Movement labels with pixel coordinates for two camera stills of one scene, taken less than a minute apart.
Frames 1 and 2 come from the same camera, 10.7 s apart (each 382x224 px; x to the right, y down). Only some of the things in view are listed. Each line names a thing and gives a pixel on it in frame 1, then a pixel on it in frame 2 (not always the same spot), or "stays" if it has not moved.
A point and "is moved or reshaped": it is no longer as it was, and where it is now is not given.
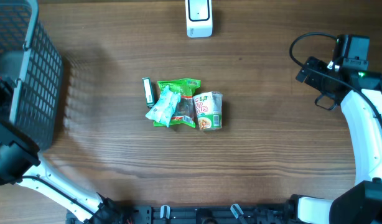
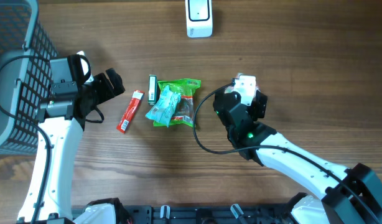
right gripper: (312, 79) → (259, 107)
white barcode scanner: (199, 18) stays
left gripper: (4, 94) → (107, 91)
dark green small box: (148, 91) is moved or reshaped
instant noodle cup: (208, 108) → (246, 85)
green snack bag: (185, 114) stays
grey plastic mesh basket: (22, 52) stays
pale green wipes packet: (162, 111) stays
